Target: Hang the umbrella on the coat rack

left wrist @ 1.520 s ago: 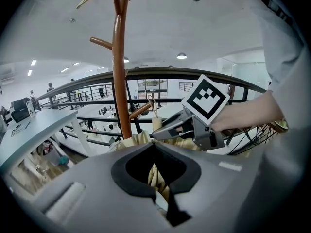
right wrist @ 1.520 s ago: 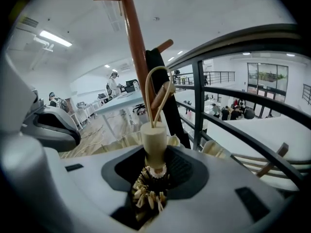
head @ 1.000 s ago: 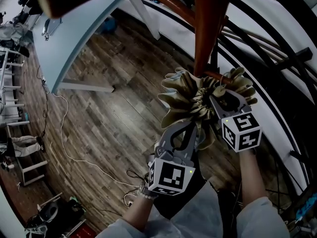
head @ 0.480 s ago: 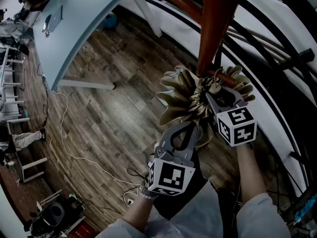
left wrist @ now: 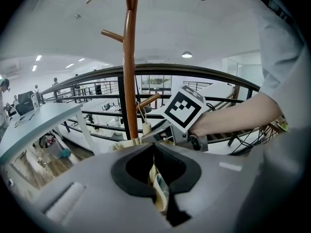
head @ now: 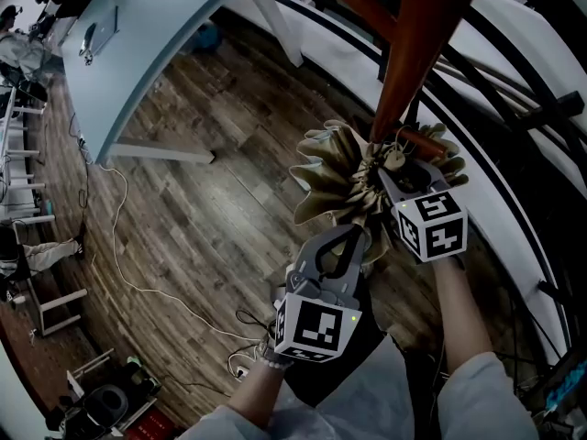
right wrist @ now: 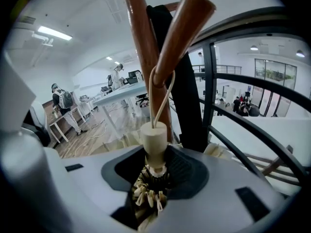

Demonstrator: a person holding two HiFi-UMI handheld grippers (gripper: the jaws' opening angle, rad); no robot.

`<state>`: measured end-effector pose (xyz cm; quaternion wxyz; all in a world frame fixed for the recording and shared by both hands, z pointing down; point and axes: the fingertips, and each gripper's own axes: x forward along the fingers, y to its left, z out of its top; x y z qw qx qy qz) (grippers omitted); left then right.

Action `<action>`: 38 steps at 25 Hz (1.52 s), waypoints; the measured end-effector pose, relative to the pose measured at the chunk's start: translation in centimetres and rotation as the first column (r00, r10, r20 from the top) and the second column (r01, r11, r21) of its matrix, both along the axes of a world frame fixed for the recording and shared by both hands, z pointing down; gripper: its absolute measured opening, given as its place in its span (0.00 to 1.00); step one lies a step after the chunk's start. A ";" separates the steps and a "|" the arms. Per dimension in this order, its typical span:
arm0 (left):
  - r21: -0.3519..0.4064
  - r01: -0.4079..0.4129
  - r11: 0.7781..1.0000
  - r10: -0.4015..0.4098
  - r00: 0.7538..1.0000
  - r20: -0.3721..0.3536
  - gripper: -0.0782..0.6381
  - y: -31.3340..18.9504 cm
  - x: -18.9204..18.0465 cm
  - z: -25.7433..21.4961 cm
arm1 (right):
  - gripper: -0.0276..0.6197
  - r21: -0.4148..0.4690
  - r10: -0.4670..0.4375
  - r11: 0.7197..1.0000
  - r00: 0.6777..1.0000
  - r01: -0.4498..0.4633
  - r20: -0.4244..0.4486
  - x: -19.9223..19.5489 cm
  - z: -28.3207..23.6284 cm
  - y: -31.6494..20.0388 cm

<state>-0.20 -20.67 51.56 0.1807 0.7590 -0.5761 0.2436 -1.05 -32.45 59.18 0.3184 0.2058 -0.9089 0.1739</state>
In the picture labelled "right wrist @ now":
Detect beige cloth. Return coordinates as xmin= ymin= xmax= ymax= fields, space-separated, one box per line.
xmin=102 ymin=66 xmax=234 ymax=232

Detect white framed wooden desk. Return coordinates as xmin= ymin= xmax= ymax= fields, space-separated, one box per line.
xmin=42 ymin=100 xmax=86 ymax=143

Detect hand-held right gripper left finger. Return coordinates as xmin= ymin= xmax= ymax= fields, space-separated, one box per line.
xmin=43 ymin=144 xmax=148 ymax=233

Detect glass doors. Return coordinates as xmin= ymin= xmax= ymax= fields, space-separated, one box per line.
xmin=254 ymin=58 xmax=298 ymax=118

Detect black hanging bag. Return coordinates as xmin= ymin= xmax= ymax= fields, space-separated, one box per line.
xmin=146 ymin=5 xmax=210 ymax=153

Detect white floor cable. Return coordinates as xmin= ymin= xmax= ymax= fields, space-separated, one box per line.
xmin=73 ymin=121 xmax=108 ymax=158

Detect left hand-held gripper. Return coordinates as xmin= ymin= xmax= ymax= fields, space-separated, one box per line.
xmin=0 ymin=53 xmax=71 ymax=233

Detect black metal railing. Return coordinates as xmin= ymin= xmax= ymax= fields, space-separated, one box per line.
xmin=188 ymin=6 xmax=311 ymax=187

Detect light blue table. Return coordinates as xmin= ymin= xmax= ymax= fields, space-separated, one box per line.
xmin=93 ymin=81 xmax=149 ymax=141

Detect black office chair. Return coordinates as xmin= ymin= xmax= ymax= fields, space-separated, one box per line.
xmin=135 ymin=93 xmax=150 ymax=104

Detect brown wooden coat rack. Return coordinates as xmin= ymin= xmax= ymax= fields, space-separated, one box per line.
xmin=119 ymin=0 xmax=217 ymax=143

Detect long ceiling light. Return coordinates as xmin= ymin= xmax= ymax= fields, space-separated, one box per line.
xmin=37 ymin=25 xmax=73 ymax=42

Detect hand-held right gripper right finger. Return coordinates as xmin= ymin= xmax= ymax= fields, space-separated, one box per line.
xmin=155 ymin=145 xmax=294 ymax=233

